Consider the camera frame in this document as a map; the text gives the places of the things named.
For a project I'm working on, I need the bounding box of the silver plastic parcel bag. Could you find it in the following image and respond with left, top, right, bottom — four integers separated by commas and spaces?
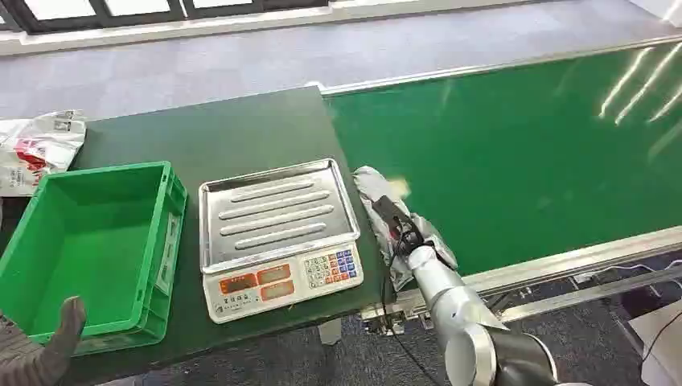
351, 165, 460, 293

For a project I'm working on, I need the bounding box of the metal conveyor frame rail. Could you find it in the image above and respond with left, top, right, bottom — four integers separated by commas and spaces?
361, 225, 682, 327

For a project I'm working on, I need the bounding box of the white box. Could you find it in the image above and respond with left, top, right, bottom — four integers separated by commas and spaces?
628, 300, 682, 386

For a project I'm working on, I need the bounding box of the dark window frame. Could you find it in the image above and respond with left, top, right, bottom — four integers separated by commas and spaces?
0, 0, 332, 35

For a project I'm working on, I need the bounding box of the grey table leg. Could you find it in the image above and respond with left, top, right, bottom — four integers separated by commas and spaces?
317, 318, 343, 347

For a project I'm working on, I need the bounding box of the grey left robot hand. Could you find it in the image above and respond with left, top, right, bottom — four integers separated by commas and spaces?
20, 296, 88, 386

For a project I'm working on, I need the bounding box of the thin black cable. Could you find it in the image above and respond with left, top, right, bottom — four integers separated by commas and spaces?
639, 310, 682, 370

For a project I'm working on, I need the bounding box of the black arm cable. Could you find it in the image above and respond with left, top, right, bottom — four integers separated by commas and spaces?
379, 234, 433, 386

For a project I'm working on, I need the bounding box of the green plastic crate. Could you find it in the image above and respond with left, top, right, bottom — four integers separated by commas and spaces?
0, 160, 188, 357

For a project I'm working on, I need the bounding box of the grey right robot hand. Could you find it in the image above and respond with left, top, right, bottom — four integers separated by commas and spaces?
371, 195, 426, 259

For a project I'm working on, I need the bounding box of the white electronic weighing scale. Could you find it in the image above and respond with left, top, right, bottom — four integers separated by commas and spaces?
198, 157, 365, 326

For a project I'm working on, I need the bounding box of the green conveyor belt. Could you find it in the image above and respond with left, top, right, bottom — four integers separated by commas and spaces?
322, 35, 682, 278

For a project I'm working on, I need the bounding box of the thin white cable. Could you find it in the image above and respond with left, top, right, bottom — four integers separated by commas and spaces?
574, 259, 682, 283

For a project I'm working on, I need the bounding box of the white red-printed parcel bag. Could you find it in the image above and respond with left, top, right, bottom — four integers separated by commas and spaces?
0, 109, 88, 199

